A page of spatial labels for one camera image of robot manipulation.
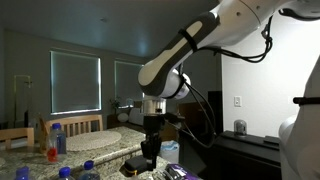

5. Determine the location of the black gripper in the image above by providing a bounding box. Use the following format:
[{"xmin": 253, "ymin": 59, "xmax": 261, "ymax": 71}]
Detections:
[{"xmin": 140, "ymin": 98, "xmax": 185, "ymax": 171}]

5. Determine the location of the bottle with blue cap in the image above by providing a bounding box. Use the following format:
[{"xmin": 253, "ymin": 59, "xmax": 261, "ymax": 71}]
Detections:
[{"xmin": 47, "ymin": 123, "xmax": 67, "ymax": 163}]

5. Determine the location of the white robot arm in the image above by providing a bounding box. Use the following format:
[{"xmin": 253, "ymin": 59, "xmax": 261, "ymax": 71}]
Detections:
[{"xmin": 138, "ymin": 0, "xmax": 320, "ymax": 180}]

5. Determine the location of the water bottle blue cap right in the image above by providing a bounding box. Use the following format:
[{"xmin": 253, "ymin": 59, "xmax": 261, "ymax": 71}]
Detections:
[{"xmin": 78, "ymin": 160, "xmax": 100, "ymax": 180}]

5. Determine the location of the water bottle blue cap middle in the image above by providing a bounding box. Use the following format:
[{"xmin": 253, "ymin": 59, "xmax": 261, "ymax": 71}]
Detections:
[{"xmin": 58, "ymin": 167, "xmax": 74, "ymax": 180}]

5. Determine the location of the white trash bin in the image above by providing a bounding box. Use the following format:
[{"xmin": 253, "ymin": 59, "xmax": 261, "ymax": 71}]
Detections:
[{"xmin": 159, "ymin": 140, "xmax": 180, "ymax": 163}]

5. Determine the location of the black zippered case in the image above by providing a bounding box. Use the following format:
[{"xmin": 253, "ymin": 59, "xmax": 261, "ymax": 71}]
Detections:
[{"xmin": 124, "ymin": 155, "xmax": 147, "ymax": 176}]

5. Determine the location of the purple allura pouch in bag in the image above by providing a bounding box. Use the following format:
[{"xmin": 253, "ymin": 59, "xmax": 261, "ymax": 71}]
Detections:
[{"xmin": 164, "ymin": 164, "xmax": 202, "ymax": 180}]

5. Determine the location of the right window blind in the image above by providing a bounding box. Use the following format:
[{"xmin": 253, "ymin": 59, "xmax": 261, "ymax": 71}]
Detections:
[{"xmin": 115, "ymin": 61, "xmax": 144, "ymax": 108}]

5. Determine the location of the window blind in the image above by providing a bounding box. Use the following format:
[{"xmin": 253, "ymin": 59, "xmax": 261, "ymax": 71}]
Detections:
[
  {"xmin": 50, "ymin": 51, "xmax": 101, "ymax": 115},
  {"xmin": 115, "ymin": 61, "xmax": 144, "ymax": 108}
]

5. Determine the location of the round woven placemat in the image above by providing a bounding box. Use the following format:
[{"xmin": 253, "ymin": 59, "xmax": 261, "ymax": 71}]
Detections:
[{"xmin": 66, "ymin": 131, "xmax": 122, "ymax": 151}]

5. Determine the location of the wooden chair right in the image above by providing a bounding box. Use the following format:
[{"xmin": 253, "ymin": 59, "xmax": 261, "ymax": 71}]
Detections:
[{"xmin": 45, "ymin": 114, "xmax": 103, "ymax": 137}]

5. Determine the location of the wooden chair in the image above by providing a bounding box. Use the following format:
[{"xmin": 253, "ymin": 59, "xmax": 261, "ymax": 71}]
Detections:
[
  {"xmin": 0, "ymin": 127, "xmax": 34, "ymax": 150},
  {"xmin": 45, "ymin": 114, "xmax": 103, "ymax": 137}
]

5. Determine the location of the black side cabinet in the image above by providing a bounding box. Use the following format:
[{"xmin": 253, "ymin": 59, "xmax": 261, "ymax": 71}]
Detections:
[{"xmin": 210, "ymin": 131, "xmax": 282, "ymax": 180}]

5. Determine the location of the glass jar on cabinet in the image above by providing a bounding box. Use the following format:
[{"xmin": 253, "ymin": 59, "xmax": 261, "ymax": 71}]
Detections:
[{"xmin": 234, "ymin": 119, "xmax": 247, "ymax": 136}]

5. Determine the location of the left window blind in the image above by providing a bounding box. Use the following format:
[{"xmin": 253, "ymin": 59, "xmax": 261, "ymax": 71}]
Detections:
[{"xmin": 50, "ymin": 51, "xmax": 101, "ymax": 115}]

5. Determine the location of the wooden chair left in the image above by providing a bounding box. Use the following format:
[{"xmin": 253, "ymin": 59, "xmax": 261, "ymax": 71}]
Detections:
[{"xmin": 0, "ymin": 127, "xmax": 34, "ymax": 150}]

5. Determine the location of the wall light switch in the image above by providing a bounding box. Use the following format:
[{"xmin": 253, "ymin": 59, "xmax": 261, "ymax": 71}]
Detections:
[{"xmin": 234, "ymin": 96, "xmax": 242, "ymax": 107}]

